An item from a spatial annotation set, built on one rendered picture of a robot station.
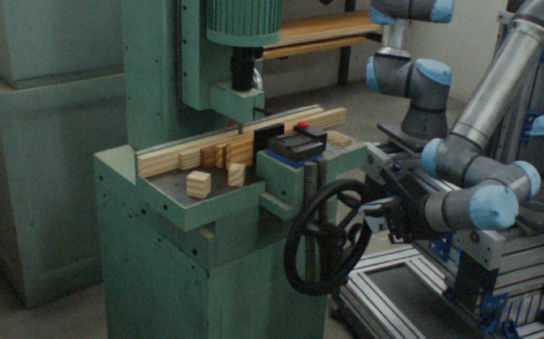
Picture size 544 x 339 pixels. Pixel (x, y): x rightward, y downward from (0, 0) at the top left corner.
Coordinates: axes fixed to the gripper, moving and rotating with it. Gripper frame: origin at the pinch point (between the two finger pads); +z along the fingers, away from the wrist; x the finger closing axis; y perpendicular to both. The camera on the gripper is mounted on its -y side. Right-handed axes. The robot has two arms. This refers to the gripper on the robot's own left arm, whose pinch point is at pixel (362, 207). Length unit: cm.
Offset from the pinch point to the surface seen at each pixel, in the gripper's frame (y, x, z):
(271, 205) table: -5.5, -9.8, 18.8
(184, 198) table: -14.8, -27.9, 22.7
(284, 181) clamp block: -10.1, -7.1, 14.3
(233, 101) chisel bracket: -31.3, -4.3, 27.2
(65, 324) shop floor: 23, -39, 137
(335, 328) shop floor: 62, 41, 87
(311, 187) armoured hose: -6.8, -3.2, 10.7
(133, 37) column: -57, -11, 52
